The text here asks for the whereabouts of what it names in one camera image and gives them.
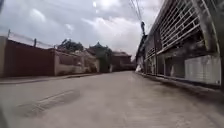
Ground concrete kerb strip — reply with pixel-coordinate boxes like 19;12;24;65
134;71;224;103
0;72;99;85

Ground brown building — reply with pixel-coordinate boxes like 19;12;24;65
110;50;137;72

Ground grey concrete road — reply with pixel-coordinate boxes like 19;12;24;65
0;70;224;128

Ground tan wall with red-brown gate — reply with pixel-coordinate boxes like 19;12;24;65
0;35;101;79

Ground overhead wires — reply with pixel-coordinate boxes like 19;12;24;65
129;0;145;24

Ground utility pole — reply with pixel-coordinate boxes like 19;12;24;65
140;20;147;37

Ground building with window grilles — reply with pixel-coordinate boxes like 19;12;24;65
134;0;224;90

